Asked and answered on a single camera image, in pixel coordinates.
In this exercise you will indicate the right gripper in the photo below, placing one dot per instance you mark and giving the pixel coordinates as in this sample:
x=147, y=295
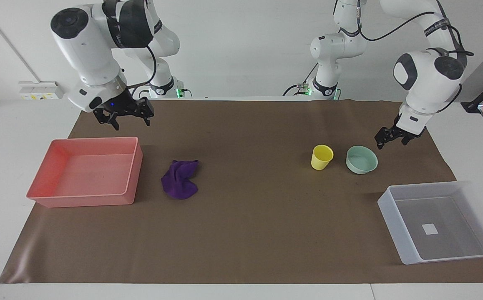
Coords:
x=120, y=105

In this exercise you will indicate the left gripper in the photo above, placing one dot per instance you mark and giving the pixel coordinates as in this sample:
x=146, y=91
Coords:
x=408, y=125

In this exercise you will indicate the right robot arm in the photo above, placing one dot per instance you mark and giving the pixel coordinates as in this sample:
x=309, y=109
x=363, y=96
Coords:
x=87, y=46

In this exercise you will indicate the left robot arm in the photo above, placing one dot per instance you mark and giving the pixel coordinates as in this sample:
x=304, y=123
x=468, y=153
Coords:
x=427, y=79

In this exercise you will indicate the mint green bowl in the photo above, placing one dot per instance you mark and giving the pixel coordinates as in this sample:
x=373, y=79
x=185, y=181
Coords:
x=361, y=160

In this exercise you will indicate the pink plastic bin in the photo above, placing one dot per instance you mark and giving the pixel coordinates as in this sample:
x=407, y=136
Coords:
x=87, y=173

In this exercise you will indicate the yellow plastic cup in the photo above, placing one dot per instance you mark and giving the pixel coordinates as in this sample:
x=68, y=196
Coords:
x=321, y=158

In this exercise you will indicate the purple cloth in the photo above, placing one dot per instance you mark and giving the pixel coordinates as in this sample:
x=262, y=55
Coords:
x=179, y=180

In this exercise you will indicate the white power strip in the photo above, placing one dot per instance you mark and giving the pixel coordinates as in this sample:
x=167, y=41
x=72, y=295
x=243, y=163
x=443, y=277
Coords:
x=41, y=90

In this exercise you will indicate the clear plastic bin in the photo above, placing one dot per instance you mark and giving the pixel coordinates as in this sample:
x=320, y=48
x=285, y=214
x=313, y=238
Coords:
x=437, y=221

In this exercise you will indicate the white square label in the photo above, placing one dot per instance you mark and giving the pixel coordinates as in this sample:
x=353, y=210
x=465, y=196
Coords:
x=430, y=228

